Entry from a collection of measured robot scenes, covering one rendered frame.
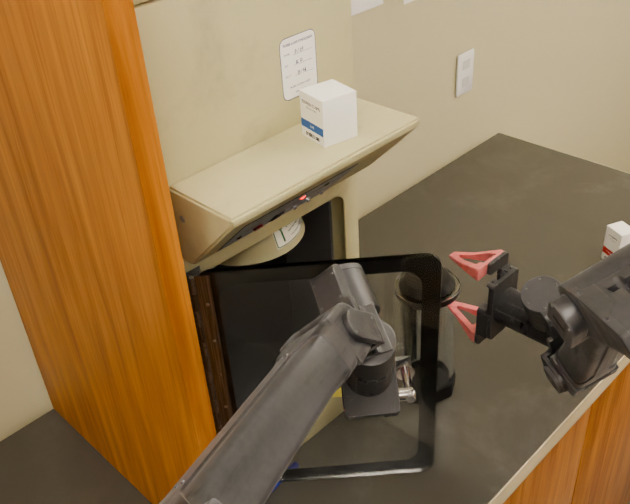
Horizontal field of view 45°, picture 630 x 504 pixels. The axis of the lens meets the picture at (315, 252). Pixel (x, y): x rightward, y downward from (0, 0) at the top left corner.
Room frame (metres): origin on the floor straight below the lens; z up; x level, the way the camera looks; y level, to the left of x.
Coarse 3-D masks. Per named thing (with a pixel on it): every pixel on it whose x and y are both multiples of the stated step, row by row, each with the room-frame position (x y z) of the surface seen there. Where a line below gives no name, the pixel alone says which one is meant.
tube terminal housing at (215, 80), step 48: (192, 0) 0.81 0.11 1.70; (240, 0) 0.85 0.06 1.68; (288, 0) 0.90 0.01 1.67; (336, 0) 0.96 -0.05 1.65; (144, 48) 0.76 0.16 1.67; (192, 48) 0.80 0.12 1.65; (240, 48) 0.85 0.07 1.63; (336, 48) 0.96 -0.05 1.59; (192, 96) 0.80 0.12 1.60; (240, 96) 0.84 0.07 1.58; (192, 144) 0.79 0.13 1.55; (240, 144) 0.84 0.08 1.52; (336, 192) 0.95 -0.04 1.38; (240, 240) 0.82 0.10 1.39; (336, 240) 0.98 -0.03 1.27
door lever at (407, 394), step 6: (402, 366) 0.75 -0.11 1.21; (408, 366) 0.75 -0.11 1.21; (396, 372) 0.75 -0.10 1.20; (402, 372) 0.75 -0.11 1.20; (408, 372) 0.75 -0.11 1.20; (414, 372) 0.75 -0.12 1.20; (402, 378) 0.74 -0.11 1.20; (408, 378) 0.74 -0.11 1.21; (408, 384) 0.72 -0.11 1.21; (402, 390) 0.71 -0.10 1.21; (408, 390) 0.71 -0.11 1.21; (414, 390) 0.71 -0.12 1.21; (402, 396) 0.71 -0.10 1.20; (408, 396) 0.70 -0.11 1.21; (414, 396) 0.71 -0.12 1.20; (408, 402) 0.70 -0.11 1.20
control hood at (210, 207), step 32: (384, 128) 0.87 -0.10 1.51; (224, 160) 0.81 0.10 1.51; (256, 160) 0.81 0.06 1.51; (288, 160) 0.80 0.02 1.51; (320, 160) 0.80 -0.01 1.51; (352, 160) 0.81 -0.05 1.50; (192, 192) 0.74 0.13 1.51; (224, 192) 0.74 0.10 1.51; (256, 192) 0.73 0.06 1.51; (288, 192) 0.73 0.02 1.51; (192, 224) 0.73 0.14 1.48; (224, 224) 0.68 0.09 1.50; (192, 256) 0.74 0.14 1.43
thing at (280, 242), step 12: (288, 228) 0.91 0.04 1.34; (300, 228) 0.94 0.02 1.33; (264, 240) 0.89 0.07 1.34; (276, 240) 0.89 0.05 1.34; (288, 240) 0.90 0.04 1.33; (240, 252) 0.87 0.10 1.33; (252, 252) 0.87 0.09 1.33; (264, 252) 0.88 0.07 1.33; (276, 252) 0.88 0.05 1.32; (228, 264) 0.87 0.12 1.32; (240, 264) 0.87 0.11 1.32; (252, 264) 0.87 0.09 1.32
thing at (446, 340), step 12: (456, 276) 1.00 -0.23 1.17; (456, 288) 0.97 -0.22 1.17; (444, 300) 0.94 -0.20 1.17; (444, 312) 0.95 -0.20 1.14; (444, 324) 0.95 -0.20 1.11; (444, 336) 0.95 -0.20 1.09; (444, 348) 0.95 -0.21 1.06; (444, 360) 0.95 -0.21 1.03; (444, 372) 0.95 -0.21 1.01; (444, 384) 0.95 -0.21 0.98
